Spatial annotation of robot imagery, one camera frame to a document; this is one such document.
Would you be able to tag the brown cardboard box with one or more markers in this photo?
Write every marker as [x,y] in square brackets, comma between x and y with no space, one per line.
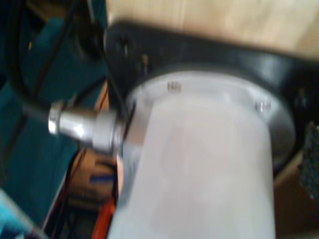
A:
[94,171]

